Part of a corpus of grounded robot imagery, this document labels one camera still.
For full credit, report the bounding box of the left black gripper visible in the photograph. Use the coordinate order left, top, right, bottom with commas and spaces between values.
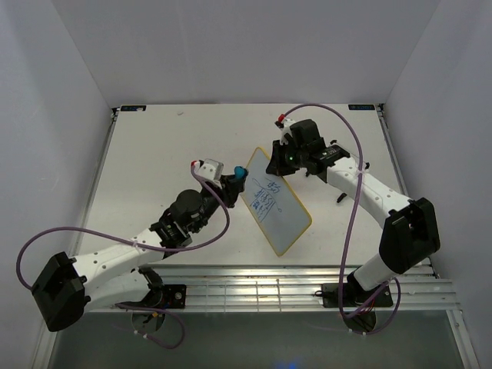
191, 175, 244, 234

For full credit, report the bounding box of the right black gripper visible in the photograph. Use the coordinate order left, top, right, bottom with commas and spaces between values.
266, 138, 308, 176

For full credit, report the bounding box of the blue whiteboard eraser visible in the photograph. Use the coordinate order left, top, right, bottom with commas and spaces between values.
234, 165, 248, 181

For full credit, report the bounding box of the yellow framed small whiteboard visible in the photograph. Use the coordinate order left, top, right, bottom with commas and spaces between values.
241, 147, 312, 257

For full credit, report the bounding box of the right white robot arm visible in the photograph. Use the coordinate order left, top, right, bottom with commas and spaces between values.
266, 118, 440, 306

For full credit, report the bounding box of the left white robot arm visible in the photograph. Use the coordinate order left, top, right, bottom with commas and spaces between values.
30, 166, 248, 332

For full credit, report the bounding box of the right blue corner label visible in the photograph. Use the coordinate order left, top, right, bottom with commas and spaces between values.
348, 104, 376, 111

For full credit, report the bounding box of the blue corner label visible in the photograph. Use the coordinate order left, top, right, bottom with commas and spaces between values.
348, 104, 376, 111
120, 105, 147, 112

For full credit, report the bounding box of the left blue corner label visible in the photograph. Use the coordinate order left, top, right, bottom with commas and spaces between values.
120, 105, 147, 112

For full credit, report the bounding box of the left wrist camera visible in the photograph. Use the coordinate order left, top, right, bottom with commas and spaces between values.
191, 158, 224, 188

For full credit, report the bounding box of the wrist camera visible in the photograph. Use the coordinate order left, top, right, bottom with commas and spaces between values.
191, 158, 224, 188
274, 114, 296, 145

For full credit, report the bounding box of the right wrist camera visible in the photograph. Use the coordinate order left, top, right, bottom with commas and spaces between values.
274, 114, 296, 145

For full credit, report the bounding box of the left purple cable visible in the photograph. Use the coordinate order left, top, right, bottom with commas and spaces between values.
15, 163, 231, 350

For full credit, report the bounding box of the purple cable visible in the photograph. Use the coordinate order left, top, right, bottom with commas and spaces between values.
15, 163, 231, 350
284, 103, 402, 336

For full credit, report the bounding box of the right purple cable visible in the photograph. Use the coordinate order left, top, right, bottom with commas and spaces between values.
284, 103, 402, 336

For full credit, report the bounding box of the wire whiteboard stand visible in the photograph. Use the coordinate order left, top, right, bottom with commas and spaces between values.
303, 138, 372, 204

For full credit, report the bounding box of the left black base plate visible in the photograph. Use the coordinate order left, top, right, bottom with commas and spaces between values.
139, 284, 187, 309

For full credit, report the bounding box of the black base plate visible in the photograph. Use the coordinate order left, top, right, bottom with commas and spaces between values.
139, 284, 187, 309
314, 283, 394, 308

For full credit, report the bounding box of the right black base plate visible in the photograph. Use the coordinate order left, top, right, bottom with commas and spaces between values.
314, 283, 394, 308

